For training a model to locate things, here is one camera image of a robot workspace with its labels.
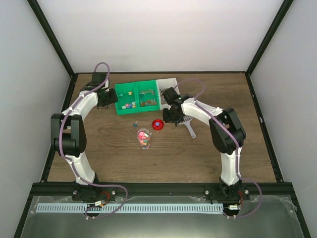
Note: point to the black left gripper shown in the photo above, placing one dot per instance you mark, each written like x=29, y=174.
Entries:
x=114, y=99

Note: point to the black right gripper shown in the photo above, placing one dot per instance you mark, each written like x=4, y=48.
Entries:
x=167, y=119

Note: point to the lilac slotted plastic scoop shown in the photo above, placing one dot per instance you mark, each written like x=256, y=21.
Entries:
x=186, y=121

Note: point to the red round lid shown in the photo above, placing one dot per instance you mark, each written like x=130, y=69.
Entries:
x=157, y=125

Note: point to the green bin with star candies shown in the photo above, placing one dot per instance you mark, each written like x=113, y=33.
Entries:
x=127, y=98

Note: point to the green bin with square lollipops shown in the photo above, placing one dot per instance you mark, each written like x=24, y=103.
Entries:
x=148, y=96

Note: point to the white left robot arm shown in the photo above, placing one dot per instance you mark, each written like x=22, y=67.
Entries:
x=68, y=136

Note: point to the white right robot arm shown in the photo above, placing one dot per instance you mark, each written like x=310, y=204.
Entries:
x=227, y=134

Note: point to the white bin with swirl lollipops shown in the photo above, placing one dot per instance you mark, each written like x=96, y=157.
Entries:
x=163, y=84

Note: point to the clear plastic jar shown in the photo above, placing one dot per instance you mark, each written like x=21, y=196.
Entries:
x=144, y=138

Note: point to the black front mounting rail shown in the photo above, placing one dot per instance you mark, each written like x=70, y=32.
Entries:
x=209, y=191

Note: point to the light blue slotted cable duct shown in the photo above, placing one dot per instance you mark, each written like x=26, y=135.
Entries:
x=201, y=208

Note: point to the black enclosure frame post left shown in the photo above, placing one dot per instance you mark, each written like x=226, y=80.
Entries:
x=39, y=14

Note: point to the black enclosure frame post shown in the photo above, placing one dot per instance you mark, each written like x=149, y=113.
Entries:
x=39, y=14
x=281, y=13

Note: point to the black enclosure frame post right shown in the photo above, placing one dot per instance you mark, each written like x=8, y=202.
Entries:
x=281, y=13

